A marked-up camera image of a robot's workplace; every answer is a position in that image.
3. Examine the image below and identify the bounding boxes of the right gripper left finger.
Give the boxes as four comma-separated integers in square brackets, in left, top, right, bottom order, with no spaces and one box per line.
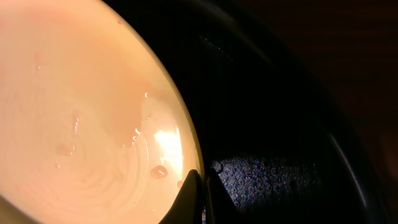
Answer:
[159,169,202,224]

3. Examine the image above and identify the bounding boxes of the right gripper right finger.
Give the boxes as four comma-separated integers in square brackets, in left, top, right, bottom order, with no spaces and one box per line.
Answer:
[205,168,244,224]

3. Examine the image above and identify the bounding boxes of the yellow plate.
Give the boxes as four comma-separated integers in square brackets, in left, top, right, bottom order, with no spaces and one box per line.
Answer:
[1,1,203,223]

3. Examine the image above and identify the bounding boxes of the round black tray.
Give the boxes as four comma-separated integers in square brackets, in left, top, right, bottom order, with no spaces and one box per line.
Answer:
[109,1,390,223]

